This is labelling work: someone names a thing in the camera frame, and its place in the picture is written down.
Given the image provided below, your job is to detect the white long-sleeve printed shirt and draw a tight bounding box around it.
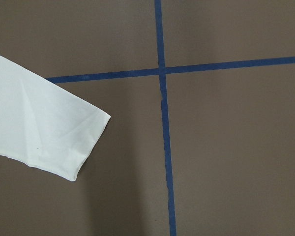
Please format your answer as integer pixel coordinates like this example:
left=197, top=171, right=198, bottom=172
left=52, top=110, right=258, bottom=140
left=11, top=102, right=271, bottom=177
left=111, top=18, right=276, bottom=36
left=0, top=56, right=110, bottom=181

